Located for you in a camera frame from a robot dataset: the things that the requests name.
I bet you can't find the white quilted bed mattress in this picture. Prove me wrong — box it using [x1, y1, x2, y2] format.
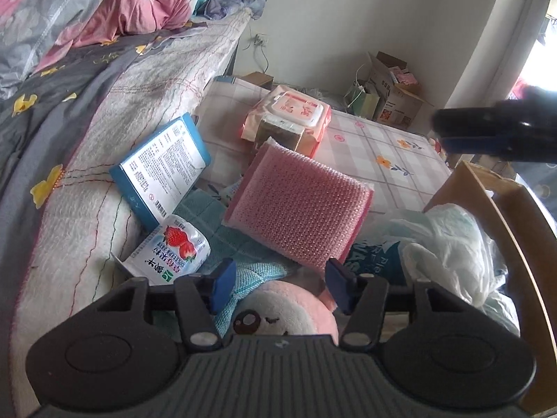
[1, 9, 251, 417]

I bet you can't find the white plastic bag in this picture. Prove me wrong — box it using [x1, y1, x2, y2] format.
[353, 204, 520, 336]

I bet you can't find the strawberry milk pouch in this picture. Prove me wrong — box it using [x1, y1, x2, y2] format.
[115, 214, 211, 286]

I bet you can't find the grey yellow flower bedsheet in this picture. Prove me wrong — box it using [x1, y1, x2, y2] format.
[1, 22, 205, 322]

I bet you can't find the small beige carton box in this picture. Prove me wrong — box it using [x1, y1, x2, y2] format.
[254, 114, 318, 157]

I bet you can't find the open cardboard box by wall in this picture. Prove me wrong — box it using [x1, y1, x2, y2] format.
[367, 51, 433, 131]

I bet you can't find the pink grey floral quilt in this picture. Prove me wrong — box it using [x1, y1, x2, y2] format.
[1, 0, 198, 100]

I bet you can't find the teal woven cloth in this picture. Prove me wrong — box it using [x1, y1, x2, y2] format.
[175, 189, 299, 336]

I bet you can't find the plaid floral floor mat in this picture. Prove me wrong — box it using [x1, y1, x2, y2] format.
[193, 77, 450, 214]

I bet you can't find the pink plush toy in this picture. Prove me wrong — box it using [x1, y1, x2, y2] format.
[228, 280, 339, 343]

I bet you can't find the pink mesh sponge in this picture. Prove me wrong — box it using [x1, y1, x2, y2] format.
[223, 139, 374, 276]

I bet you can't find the blue plastic bag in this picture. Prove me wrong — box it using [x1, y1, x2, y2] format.
[345, 242, 404, 283]

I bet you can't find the pink wet wipes pack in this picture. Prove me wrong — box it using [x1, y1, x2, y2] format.
[241, 85, 331, 154]

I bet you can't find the blue bandage box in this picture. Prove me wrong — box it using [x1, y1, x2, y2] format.
[110, 113, 211, 231]

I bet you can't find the green paper bag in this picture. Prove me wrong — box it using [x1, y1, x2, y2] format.
[344, 84, 381, 120]

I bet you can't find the large brown cardboard box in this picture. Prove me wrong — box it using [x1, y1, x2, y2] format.
[425, 161, 556, 414]

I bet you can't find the wall power socket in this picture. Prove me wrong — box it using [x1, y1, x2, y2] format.
[254, 33, 268, 48]

